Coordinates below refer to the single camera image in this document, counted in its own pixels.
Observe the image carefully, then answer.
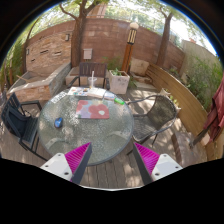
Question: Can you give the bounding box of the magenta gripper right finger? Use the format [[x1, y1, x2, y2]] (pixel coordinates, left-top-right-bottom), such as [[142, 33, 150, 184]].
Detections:
[[132, 142, 184, 186]]

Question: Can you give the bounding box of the wooden lamp post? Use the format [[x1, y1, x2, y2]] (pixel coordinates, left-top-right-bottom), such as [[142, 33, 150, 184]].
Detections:
[[121, 22, 139, 72]]

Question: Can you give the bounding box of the red folded umbrella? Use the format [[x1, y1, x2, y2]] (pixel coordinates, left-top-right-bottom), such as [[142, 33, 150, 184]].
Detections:
[[189, 76, 224, 148]]

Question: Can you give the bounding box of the blue computer mouse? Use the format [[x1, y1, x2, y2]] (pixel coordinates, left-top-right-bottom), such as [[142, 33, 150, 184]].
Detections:
[[54, 117, 63, 128]]

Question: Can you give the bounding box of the tree trunk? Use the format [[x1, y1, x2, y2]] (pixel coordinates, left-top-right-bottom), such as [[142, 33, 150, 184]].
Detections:
[[156, 8, 173, 67], [59, 0, 101, 67]]

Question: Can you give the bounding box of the green marker pen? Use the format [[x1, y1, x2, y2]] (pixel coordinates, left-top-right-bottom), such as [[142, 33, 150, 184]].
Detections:
[[114, 98, 124, 105]]

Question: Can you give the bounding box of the open book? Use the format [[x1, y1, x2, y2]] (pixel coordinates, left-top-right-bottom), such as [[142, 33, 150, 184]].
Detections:
[[87, 88, 115, 100]]

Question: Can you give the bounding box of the round glass patio table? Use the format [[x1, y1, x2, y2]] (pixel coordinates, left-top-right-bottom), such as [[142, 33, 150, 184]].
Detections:
[[38, 90, 133, 166]]

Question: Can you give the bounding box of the curved wooden bench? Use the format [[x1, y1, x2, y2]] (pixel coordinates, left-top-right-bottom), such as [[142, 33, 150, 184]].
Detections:
[[146, 64, 207, 136]]

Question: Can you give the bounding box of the dark slatted chair left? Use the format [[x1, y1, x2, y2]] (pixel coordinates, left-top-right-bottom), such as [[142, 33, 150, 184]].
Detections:
[[1, 93, 46, 161]]

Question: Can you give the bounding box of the clear plastic cup with straw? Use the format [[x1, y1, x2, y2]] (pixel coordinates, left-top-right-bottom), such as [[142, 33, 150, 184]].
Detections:
[[88, 71, 97, 88]]

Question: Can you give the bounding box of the black mesh metal chair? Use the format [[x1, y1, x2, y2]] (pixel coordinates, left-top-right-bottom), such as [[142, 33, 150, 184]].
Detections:
[[132, 94, 177, 144]]

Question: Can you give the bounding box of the dark wooden chair behind table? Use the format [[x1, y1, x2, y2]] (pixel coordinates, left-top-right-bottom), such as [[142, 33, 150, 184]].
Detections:
[[67, 62, 110, 90]]

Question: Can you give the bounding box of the stone outdoor counter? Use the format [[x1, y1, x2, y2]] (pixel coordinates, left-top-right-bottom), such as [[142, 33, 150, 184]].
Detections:
[[7, 63, 71, 102]]

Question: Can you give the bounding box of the tree trunk centre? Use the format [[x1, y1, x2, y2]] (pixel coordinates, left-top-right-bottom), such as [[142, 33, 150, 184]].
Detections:
[[59, 0, 101, 67]]

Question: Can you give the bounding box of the colourful floral mouse pad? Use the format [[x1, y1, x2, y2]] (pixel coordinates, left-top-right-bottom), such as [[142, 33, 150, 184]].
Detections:
[[76, 100, 110, 119]]

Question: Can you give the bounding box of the tree trunk right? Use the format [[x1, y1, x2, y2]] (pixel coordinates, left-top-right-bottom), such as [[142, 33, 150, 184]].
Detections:
[[156, 8, 173, 67]]

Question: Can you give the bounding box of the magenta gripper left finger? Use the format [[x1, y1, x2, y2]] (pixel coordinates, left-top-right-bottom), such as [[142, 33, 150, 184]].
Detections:
[[40, 142, 93, 185]]

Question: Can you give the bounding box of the white square planter box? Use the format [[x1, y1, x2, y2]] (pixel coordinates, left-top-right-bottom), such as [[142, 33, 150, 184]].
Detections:
[[109, 70, 130, 94]]

